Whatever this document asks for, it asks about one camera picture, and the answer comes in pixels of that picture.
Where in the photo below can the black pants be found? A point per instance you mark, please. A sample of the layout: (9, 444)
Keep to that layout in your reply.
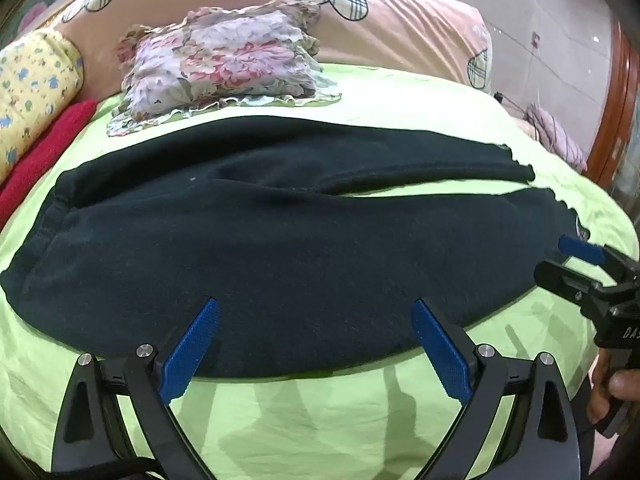
(280, 240)

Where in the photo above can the pink striped cloth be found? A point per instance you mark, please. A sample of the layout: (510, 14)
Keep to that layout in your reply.
(555, 135)

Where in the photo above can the pink quilt with plaid hearts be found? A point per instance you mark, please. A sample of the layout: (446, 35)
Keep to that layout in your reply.
(400, 25)

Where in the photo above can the wooden glass cabinet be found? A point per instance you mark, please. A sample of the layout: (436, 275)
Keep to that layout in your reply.
(617, 110)

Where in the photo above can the floral ruffled pillow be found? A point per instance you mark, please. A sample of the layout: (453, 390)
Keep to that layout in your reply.
(225, 60)

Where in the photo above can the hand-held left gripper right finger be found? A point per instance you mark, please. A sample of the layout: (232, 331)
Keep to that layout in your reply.
(440, 355)

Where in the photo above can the red knitted cloth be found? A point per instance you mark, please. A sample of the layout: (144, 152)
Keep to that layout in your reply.
(45, 150)

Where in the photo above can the person's right hand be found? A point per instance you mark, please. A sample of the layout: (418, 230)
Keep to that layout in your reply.
(597, 390)

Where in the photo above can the green bed sheet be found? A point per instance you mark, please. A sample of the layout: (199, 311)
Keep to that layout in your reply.
(320, 420)

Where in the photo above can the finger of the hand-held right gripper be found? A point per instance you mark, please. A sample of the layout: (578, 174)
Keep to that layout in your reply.
(580, 249)
(565, 280)

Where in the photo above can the yellow floral bolster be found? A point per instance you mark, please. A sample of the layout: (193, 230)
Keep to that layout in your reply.
(30, 90)

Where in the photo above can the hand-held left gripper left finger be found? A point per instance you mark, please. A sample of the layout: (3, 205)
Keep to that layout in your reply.
(192, 350)

